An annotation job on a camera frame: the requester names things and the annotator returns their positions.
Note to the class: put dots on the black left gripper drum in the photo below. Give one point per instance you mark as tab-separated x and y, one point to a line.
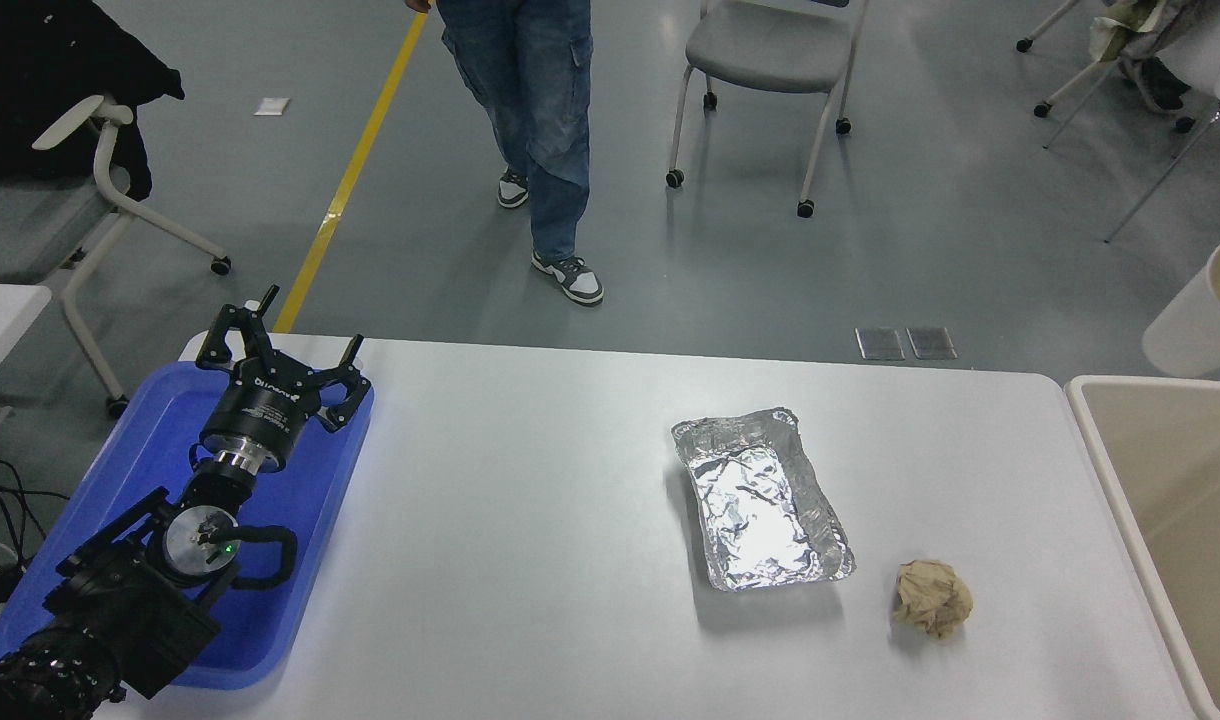
260	420

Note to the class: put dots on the white paper cup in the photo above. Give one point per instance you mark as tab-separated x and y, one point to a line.
1195	325

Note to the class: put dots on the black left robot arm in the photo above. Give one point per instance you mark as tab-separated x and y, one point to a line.
120	610

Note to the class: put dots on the blue plastic tray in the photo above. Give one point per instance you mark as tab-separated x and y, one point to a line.
300	500

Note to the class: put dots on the black garment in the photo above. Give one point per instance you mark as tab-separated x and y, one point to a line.
40	70

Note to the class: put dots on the person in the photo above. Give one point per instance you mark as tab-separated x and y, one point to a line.
1155	85
540	100

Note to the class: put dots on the silver foil tray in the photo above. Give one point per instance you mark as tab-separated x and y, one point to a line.
760	500

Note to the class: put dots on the metal floor plate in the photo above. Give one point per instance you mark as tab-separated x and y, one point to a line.
931	342
878	343

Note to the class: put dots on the grey seat chair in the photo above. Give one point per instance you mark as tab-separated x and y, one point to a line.
770	50

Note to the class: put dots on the crumpled tan paper ball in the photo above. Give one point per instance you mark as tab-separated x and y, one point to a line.
930	598

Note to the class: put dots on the white chair leg with castor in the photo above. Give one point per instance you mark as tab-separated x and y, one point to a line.
1045	22

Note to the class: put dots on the large pale bin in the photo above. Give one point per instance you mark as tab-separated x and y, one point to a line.
1190	520

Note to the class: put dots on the white frame office chair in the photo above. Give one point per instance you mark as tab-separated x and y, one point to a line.
30	230

